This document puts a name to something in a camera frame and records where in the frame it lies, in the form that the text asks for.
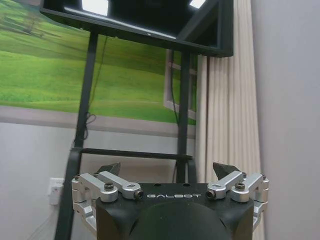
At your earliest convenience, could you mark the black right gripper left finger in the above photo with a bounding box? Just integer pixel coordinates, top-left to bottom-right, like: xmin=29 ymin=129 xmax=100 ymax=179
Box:
xmin=71 ymin=161 xmax=144 ymax=240

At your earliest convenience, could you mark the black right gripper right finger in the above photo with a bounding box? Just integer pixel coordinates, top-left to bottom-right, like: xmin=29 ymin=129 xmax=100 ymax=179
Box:
xmin=206 ymin=161 xmax=270 ymax=240

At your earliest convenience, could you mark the black metal monitor stand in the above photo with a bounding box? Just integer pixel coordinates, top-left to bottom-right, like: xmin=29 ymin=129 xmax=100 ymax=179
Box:
xmin=54 ymin=31 xmax=199 ymax=240

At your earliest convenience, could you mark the cream pleated curtain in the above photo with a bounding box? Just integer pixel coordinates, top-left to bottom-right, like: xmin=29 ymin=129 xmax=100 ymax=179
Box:
xmin=194 ymin=0 xmax=265 ymax=240

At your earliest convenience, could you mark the black flat screen monitor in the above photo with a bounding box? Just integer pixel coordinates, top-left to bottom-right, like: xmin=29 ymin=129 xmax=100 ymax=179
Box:
xmin=39 ymin=0 xmax=235 ymax=58

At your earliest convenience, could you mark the white wall socket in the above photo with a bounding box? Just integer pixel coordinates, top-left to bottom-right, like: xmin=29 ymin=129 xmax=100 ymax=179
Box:
xmin=48 ymin=177 xmax=64 ymax=206

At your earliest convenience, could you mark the black hanging cable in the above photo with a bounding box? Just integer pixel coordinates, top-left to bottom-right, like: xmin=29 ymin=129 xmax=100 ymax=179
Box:
xmin=167 ymin=49 xmax=181 ymax=131
xmin=82 ymin=34 xmax=109 ymax=141

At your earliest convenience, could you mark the green meadow wall poster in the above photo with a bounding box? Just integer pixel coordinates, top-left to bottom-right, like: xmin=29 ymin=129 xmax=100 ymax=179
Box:
xmin=0 ymin=0 xmax=199 ymax=126

